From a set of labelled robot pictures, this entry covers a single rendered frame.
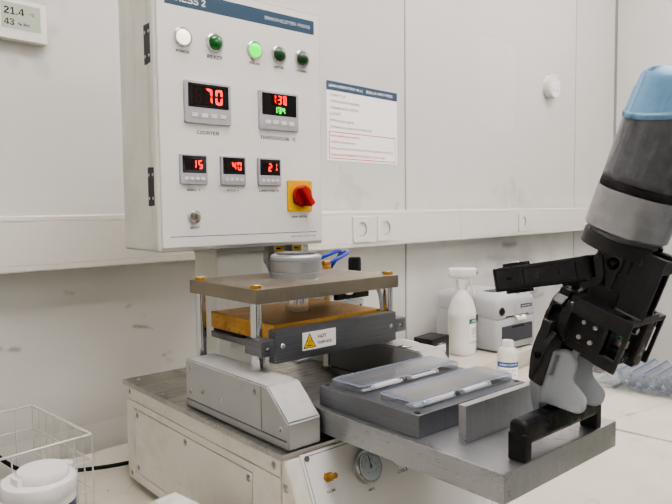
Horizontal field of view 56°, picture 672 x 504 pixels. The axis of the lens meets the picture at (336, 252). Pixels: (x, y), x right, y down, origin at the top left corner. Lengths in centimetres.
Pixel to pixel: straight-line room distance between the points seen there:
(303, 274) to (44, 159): 57
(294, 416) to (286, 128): 55
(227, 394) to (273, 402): 11
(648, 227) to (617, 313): 8
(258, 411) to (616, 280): 44
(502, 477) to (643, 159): 31
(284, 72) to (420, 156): 94
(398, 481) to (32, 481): 45
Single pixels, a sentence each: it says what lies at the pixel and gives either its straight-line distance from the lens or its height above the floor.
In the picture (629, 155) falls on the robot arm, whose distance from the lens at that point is 62.
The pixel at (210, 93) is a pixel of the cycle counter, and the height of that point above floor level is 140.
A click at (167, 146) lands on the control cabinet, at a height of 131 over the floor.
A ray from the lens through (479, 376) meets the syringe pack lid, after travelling 83.
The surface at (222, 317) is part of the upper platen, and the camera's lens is 98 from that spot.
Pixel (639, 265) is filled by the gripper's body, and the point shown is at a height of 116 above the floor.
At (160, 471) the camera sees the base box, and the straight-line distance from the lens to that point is 109.
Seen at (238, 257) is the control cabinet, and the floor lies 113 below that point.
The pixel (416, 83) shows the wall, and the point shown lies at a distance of 204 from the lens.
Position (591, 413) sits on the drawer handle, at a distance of 76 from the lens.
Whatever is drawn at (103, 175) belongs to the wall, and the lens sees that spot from 134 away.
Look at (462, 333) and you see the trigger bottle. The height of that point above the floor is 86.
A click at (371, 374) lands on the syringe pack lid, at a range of 83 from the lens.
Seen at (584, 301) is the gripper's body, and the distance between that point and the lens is 64.
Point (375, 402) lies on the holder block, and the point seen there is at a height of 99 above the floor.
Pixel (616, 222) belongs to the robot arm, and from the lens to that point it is 62.
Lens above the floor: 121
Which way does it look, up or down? 4 degrees down
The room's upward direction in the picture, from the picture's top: 1 degrees counter-clockwise
